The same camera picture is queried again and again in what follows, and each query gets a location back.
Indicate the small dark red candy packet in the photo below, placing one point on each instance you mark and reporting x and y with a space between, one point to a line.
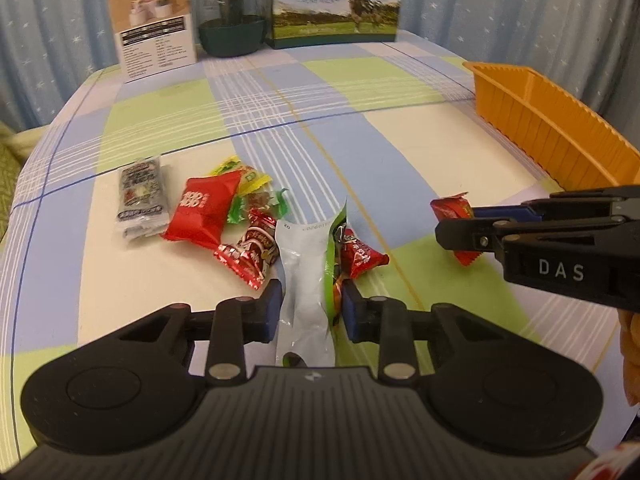
262 222

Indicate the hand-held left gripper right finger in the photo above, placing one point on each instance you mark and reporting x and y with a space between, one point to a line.
350 310

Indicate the green chevron cushion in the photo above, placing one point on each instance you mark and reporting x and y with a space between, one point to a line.
6 175

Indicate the orange plastic basket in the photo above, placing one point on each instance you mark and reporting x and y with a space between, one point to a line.
550 125

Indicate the dark green glass humidifier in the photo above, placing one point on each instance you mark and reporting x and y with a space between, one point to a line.
232 20

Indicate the red snack packet dark print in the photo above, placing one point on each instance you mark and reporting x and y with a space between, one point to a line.
362 257

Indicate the blue star curtain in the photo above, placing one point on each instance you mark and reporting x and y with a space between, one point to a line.
55 35

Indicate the green candy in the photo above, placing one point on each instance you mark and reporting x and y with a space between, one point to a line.
260 201

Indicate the small red snack packet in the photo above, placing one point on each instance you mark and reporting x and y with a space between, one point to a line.
447 210

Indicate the person's right hand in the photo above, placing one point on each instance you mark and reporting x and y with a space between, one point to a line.
631 360

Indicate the milk carton gift box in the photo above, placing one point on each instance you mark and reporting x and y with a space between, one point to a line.
335 5

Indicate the large red snack packet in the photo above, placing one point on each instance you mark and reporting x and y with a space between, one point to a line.
200 210

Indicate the black snack packet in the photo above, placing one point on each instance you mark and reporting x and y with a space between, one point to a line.
140 190

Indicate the light green sofa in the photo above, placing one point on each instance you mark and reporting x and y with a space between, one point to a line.
31 139

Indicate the red white cloth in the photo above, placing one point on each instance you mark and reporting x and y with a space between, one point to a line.
607 465

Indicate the yellow candy packet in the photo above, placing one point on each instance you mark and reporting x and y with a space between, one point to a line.
227 165
255 180

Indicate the white product box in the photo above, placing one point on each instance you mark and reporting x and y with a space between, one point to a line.
152 35

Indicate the white green snack pouch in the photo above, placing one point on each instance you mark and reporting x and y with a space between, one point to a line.
305 270

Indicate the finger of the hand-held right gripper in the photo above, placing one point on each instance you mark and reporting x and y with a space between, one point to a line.
462 235
500 211

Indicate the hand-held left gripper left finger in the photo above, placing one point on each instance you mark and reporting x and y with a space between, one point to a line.
273 310

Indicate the dark red patterned snack packet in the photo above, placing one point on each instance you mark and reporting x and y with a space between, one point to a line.
247 260

